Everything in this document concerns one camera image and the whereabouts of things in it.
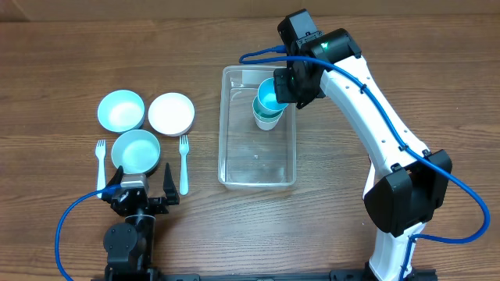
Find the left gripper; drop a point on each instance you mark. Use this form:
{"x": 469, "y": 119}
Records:
{"x": 160, "y": 204}

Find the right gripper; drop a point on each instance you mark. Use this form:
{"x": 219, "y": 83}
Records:
{"x": 287, "y": 94}

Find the teal bowl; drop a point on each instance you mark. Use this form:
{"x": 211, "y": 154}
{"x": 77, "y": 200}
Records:
{"x": 136, "y": 151}

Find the blue cup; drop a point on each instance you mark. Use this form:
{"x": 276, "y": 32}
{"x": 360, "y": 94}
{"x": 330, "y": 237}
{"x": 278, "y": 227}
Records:
{"x": 267, "y": 98}

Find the green cup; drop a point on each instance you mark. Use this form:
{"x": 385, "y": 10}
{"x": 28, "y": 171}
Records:
{"x": 262, "y": 115}

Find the pink cup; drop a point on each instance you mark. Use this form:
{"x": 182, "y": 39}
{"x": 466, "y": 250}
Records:
{"x": 266, "y": 124}

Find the light blue bowl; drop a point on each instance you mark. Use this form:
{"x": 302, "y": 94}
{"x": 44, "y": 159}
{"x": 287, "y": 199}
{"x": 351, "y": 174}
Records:
{"x": 121, "y": 111}

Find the white bowl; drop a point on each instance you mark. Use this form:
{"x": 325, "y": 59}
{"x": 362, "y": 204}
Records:
{"x": 171, "y": 114}

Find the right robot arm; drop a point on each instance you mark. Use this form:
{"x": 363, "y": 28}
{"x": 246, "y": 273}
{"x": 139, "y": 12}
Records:
{"x": 408, "y": 181}

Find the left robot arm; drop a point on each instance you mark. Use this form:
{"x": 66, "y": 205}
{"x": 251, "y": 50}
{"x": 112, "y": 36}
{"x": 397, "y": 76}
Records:
{"x": 129, "y": 245}

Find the clear plastic container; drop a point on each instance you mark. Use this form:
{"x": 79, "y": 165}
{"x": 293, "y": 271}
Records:
{"x": 249, "y": 157}

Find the light blue plastic fork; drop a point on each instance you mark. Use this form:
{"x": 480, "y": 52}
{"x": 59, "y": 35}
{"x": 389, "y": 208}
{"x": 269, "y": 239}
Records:
{"x": 184, "y": 150}

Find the white plastic fork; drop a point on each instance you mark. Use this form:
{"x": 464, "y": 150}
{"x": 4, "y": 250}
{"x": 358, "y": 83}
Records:
{"x": 100, "y": 152}

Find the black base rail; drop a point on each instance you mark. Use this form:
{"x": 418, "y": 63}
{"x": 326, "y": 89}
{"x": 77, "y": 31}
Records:
{"x": 333, "y": 275}

